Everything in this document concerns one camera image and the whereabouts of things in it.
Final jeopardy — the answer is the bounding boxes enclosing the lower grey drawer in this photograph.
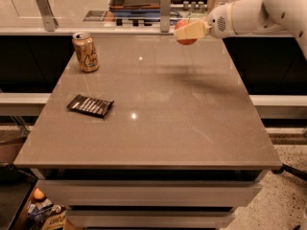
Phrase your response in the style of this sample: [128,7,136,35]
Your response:
[68,211,235,229]

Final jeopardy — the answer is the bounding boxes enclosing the black snack bar packet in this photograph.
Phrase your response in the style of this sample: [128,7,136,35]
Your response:
[67,95,114,118]

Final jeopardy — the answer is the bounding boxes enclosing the grey drawer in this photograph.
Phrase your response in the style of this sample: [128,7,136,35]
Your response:
[68,211,235,229]
[37,180,262,207]

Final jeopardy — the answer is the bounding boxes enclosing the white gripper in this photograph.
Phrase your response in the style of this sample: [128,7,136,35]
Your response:
[174,2,236,40]

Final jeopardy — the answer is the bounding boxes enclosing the upper grey drawer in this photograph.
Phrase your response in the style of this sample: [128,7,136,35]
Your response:
[37,180,262,207]

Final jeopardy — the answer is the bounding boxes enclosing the left metal glass bracket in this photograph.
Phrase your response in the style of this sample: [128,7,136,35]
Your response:
[35,0,59,32]

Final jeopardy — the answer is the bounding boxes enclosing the gold soda can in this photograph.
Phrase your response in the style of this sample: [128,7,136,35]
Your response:
[72,32,99,73]

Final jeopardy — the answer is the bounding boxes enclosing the red apple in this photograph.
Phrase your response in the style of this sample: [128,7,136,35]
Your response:
[175,19,196,45]

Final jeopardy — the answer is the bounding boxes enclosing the middle metal glass bracket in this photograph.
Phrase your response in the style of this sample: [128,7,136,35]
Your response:
[160,0,171,33]

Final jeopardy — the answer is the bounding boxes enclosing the small orange fruit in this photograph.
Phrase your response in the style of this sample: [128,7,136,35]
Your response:
[33,188,46,201]

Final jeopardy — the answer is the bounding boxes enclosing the black chair leg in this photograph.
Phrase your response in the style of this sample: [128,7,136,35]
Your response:
[272,164,307,182]

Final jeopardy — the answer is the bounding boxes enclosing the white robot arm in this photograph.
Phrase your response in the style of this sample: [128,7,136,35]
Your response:
[174,0,307,58]

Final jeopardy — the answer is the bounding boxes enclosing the snack bags in bin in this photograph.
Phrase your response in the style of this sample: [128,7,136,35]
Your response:
[24,199,66,230]

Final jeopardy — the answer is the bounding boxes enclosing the metal glass bracket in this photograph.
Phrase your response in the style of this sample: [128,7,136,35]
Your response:
[160,0,171,33]
[35,0,59,32]

